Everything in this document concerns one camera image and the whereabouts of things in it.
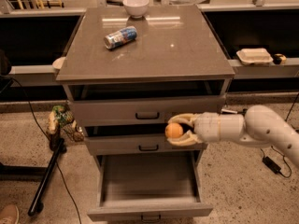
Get blue white can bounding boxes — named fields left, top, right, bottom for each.
left=104, top=26, right=137, bottom=49

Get wire basket with items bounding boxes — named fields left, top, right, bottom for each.
left=48, top=105, right=84, bottom=142

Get white bowl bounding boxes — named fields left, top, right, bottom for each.
left=122, top=0, right=150, bottom=18

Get grey drawer cabinet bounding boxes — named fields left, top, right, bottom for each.
left=55, top=5, right=235, bottom=159

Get scissors on floor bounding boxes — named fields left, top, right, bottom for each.
left=221, top=108, right=248, bottom=116

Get orange fruit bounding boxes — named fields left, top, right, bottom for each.
left=165, top=123, right=183, bottom=138

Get middle grey drawer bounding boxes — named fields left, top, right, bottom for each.
left=85, top=123, right=207, bottom=156

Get black power adapter cable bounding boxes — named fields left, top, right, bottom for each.
left=261, top=91, right=299, bottom=179

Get grey drawer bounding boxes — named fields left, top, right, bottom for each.
left=64, top=79, right=230, bottom=127
left=85, top=123, right=207, bottom=156
left=88, top=151, right=212, bottom=223

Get black pole on floor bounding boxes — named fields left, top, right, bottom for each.
left=27, top=138, right=64, bottom=217

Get white foam takeout box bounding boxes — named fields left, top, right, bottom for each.
left=236, top=48, right=273, bottom=65

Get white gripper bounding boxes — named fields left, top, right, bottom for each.
left=167, top=112, right=220, bottom=147

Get black cable left floor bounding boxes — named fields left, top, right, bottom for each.
left=6, top=76, right=82, bottom=224

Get small white dish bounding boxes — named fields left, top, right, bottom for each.
left=52, top=57, right=65, bottom=70

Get top grey drawer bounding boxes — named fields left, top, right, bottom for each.
left=64, top=79, right=230, bottom=127

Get tan shoe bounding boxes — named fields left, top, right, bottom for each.
left=0, top=204, right=19, bottom=224

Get bottom grey drawer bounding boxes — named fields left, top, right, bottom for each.
left=88, top=151, right=212, bottom=223

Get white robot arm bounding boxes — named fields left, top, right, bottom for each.
left=165, top=105, right=299, bottom=167

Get yellow black tape measure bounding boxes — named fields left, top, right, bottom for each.
left=273, top=53, right=287, bottom=64

